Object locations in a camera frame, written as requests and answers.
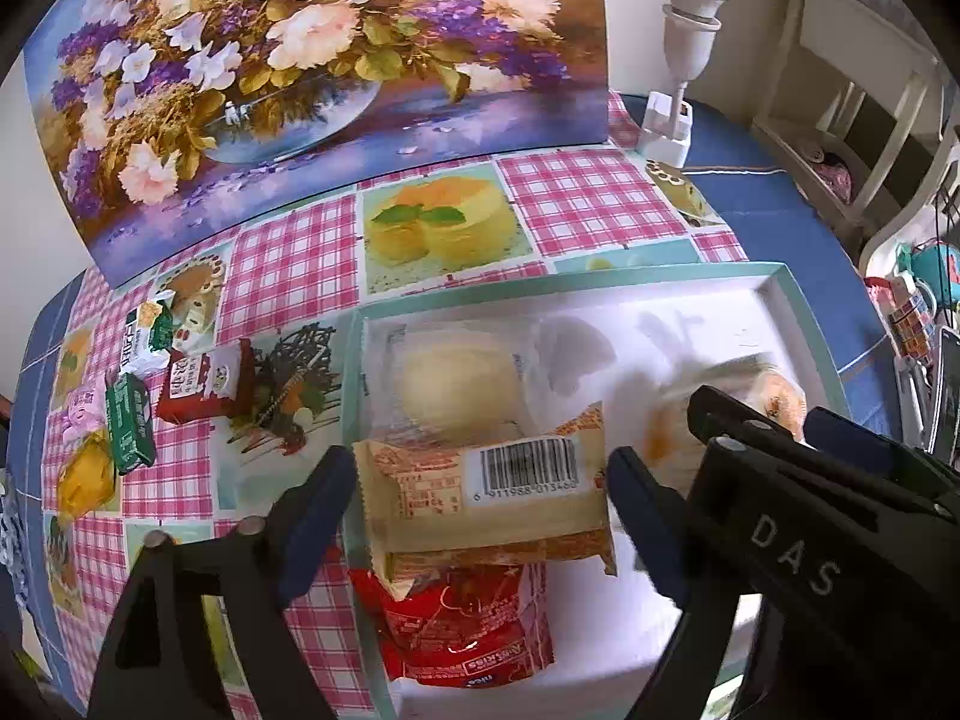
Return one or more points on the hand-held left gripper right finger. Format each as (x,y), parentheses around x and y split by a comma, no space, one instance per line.
(645,517)

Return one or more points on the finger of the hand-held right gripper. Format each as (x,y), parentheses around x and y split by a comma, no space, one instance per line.
(742,420)
(862,457)

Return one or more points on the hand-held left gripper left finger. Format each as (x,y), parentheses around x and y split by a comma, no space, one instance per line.
(315,525)

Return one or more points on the green-label cookie packet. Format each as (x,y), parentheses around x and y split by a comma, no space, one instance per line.
(776,397)

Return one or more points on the white tray with teal rim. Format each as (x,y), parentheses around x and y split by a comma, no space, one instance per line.
(675,307)

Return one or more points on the beige cake packet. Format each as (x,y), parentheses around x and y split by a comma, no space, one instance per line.
(450,510)

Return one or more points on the red snack packet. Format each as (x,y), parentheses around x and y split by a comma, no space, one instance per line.
(465,630)

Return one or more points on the clear-wrapped white bun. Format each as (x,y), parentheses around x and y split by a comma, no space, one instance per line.
(457,382)

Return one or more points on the green and white snack packet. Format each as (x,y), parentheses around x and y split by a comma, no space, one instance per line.
(142,345)

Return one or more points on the pink snack packet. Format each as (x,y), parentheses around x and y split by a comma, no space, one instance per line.
(82,416)

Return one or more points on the red-brown snack packet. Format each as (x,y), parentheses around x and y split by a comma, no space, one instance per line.
(199,386)

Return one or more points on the teal pouch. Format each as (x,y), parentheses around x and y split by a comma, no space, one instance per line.
(934,270)

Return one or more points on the dark green snack packet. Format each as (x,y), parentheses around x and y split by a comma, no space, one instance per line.
(129,427)

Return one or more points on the yellow snack packet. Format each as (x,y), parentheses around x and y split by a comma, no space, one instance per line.
(86,480)

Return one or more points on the pink fabric bundle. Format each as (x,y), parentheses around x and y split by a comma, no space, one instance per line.
(829,172)

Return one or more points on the blue and white wrapper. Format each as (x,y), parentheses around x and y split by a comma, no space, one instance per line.
(9,540)

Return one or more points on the white wooden chair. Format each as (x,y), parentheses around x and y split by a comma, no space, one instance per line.
(862,45)

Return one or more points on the white desk lamp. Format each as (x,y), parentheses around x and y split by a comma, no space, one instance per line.
(694,15)

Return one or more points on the flower painting canvas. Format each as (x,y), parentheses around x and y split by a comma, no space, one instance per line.
(300,52)

